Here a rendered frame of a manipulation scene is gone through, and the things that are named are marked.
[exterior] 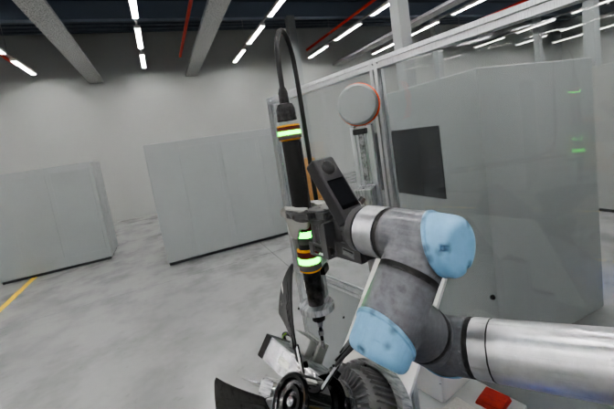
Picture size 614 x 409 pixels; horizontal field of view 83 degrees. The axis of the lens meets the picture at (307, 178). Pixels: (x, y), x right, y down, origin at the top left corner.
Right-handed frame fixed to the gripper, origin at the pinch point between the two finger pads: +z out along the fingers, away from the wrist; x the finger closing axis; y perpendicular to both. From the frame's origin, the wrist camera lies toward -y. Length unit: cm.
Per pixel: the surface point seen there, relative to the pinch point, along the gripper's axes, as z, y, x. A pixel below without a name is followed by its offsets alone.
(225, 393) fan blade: 33, 53, -12
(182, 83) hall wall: 1168, -259, 347
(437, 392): 10, 76, 49
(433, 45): 12, -36, 70
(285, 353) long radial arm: 34, 53, 9
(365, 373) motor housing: 5, 48, 16
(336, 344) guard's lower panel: 93, 107, 70
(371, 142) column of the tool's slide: 34, -7, 58
